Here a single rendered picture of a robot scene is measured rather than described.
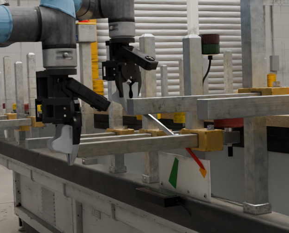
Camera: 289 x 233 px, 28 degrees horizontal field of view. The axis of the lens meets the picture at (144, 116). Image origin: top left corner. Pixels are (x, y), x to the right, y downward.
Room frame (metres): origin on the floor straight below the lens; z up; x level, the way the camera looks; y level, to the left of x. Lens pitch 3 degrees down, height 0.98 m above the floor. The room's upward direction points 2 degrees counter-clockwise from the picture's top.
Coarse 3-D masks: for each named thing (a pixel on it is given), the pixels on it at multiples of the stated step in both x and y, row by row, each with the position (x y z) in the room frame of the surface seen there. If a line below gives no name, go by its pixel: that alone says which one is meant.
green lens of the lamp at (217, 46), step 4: (208, 44) 1.46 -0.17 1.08; (212, 44) 1.46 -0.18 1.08; (216, 44) 1.47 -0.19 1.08; (204, 48) 1.46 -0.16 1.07; (208, 48) 1.46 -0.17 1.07; (212, 48) 1.46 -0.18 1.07; (216, 48) 1.46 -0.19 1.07; (204, 52) 1.46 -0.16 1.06; (208, 52) 1.46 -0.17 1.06; (212, 52) 1.46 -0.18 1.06; (216, 52) 1.46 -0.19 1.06
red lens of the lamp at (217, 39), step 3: (201, 36) 1.46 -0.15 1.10; (204, 36) 1.46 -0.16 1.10; (207, 36) 1.46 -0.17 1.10; (210, 36) 1.46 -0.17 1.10; (213, 36) 1.46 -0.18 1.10; (216, 36) 1.47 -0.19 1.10; (201, 39) 1.46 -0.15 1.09; (204, 39) 1.46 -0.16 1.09; (207, 39) 1.46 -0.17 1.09; (210, 39) 1.46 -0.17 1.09; (213, 39) 1.46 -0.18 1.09; (216, 39) 1.47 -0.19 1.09; (219, 39) 1.48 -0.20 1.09; (201, 42) 1.46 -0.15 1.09; (204, 42) 1.46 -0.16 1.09; (207, 42) 1.46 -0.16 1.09; (210, 42) 1.46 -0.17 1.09; (213, 42) 1.46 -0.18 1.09; (216, 42) 1.47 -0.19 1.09; (219, 42) 1.48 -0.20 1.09
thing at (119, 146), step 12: (228, 132) 1.44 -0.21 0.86; (84, 144) 1.28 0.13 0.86; (96, 144) 1.29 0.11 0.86; (108, 144) 1.30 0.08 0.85; (120, 144) 1.32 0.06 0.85; (132, 144) 1.33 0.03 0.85; (144, 144) 1.34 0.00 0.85; (156, 144) 1.36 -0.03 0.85; (168, 144) 1.37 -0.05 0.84; (180, 144) 1.38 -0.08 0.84; (192, 144) 1.40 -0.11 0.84; (228, 144) 1.46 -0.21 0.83; (84, 156) 1.28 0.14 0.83
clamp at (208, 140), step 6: (180, 132) 1.49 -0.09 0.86; (186, 132) 1.46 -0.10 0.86; (192, 132) 1.43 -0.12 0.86; (198, 132) 1.40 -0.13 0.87; (204, 132) 1.38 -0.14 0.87; (210, 132) 1.38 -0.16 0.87; (216, 132) 1.39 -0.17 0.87; (222, 132) 1.40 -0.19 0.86; (198, 138) 1.41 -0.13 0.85; (204, 138) 1.38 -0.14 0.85; (210, 138) 1.38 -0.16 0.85; (216, 138) 1.39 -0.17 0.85; (222, 138) 1.40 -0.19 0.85; (198, 144) 1.41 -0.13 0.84; (204, 144) 1.38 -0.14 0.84; (210, 144) 1.38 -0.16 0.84; (216, 144) 1.39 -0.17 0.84; (222, 144) 1.40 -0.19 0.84; (198, 150) 1.41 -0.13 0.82; (204, 150) 1.38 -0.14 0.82; (210, 150) 1.38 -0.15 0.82; (216, 150) 1.39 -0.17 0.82
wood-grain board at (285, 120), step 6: (24, 102) 4.05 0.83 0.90; (108, 114) 2.33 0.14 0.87; (126, 114) 2.18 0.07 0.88; (162, 114) 1.92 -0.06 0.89; (168, 114) 1.89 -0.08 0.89; (204, 120) 1.69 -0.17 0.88; (210, 120) 1.66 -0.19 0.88; (270, 120) 1.42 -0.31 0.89; (276, 120) 1.40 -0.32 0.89; (282, 120) 1.38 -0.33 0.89; (288, 120) 1.36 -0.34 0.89; (276, 126) 1.40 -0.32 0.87; (282, 126) 1.38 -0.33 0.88; (288, 126) 1.36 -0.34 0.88
